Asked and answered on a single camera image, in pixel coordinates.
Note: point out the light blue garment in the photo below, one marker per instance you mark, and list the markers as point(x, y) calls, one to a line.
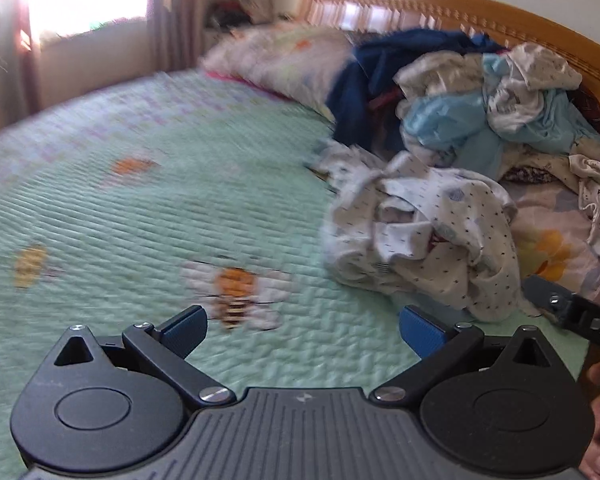
point(445, 120)

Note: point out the pink curtain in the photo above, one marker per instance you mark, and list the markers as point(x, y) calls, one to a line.
point(5, 60)
point(175, 10)

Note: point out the white lettered garment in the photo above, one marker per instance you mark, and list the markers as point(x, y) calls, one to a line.
point(597, 195)

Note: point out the person's right hand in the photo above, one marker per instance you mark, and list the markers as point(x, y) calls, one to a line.
point(594, 430)

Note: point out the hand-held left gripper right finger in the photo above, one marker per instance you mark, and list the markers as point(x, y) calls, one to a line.
point(421, 332)

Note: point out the dark floral cloth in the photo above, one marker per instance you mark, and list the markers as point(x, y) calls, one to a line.
point(530, 172)

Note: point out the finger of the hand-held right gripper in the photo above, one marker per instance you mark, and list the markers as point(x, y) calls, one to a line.
point(547, 297)

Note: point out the green quilted bee bedspread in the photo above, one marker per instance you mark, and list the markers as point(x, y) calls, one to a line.
point(130, 210)

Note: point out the white grey-print garment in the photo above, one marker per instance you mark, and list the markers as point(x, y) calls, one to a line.
point(535, 67)

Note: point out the white star-print garment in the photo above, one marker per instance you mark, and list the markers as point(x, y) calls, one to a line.
point(430, 230)

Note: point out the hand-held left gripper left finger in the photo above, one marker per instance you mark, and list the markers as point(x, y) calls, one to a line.
point(185, 331)

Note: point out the wooden headboard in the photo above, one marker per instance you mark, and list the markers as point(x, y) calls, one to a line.
point(405, 7)

